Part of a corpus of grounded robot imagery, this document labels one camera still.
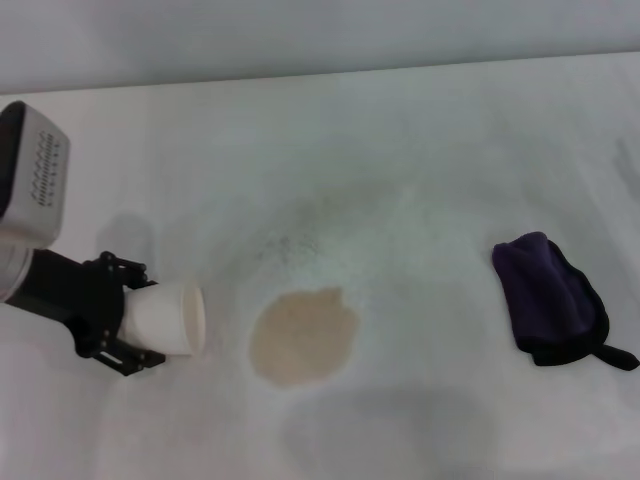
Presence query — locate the white paper cup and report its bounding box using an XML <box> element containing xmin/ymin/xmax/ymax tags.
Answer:
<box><xmin>118</xmin><ymin>279</ymin><xmax>207</xmax><ymax>358</ymax></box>

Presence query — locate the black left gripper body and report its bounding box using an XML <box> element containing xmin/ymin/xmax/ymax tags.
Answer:
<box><xmin>4</xmin><ymin>248</ymin><xmax>127</xmax><ymax>357</ymax></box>

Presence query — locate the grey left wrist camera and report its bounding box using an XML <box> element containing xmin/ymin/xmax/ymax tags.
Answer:
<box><xmin>0</xmin><ymin>99</ymin><xmax>72</xmax><ymax>249</ymax></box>

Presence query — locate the purple rag with black trim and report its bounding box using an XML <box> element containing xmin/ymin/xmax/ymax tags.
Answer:
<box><xmin>490</xmin><ymin>230</ymin><xmax>640</xmax><ymax>373</ymax></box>

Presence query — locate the brown water stain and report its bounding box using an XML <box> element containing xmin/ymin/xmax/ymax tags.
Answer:
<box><xmin>248</xmin><ymin>286</ymin><xmax>363</xmax><ymax>391</ymax></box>

